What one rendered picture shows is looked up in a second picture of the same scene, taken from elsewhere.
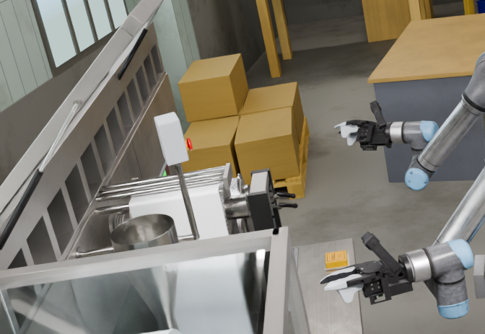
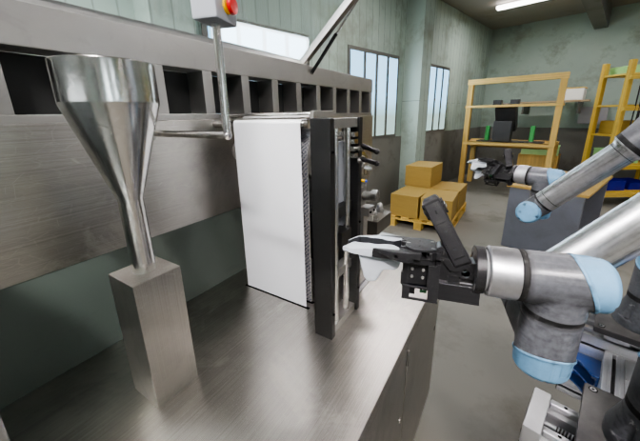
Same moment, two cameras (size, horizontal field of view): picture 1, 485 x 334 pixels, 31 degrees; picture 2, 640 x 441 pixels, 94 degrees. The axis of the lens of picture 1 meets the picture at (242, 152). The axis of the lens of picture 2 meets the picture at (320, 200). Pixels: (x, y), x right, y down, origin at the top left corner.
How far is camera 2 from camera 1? 161 cm
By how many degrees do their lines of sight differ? 23
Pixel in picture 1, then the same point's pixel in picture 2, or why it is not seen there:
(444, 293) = (534, 334)
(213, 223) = (291, 156)
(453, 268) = (570, 301)
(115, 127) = (293, 100)
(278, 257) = not seen: outside the picture
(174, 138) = not seen: outside the picture
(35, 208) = (51, 32)
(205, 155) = (405, 199)
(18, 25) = not seen: hidden behind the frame
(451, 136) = (584, 177)
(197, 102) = (411, 176)
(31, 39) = not seen: hidden behind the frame
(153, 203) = (249, 123)
